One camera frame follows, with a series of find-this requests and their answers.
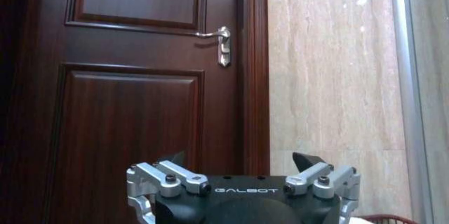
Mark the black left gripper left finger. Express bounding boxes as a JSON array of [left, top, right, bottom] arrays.
[[125, 150, 210, 224]]

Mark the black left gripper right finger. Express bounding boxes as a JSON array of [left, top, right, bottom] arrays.
[[283, 151, 362, 224]]

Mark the white towel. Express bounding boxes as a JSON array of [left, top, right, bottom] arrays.
[[346, 216, 378, 224]]

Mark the dark brown wooden door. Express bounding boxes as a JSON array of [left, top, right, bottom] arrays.
[[6, 0, 246, 224]]

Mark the silver metal glass frame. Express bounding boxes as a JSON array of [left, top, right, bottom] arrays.
[[387, 0, 431, 219]]

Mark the dark brown door frame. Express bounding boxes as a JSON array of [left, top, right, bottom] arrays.
[[235, 0, 270, 175]]

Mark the silver door handle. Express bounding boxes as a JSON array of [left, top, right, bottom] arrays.
[[194, 26, 231, 67]]

